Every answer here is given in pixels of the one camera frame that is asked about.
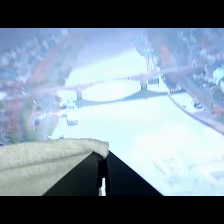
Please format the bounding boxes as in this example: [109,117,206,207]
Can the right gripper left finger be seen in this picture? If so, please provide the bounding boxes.
[42,151,103,197]

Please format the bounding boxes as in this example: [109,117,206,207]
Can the pale grey garment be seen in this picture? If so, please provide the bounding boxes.
[0,137,110,197]

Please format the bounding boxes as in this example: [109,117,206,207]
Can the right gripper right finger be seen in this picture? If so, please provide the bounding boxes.
[105,150,164,197]

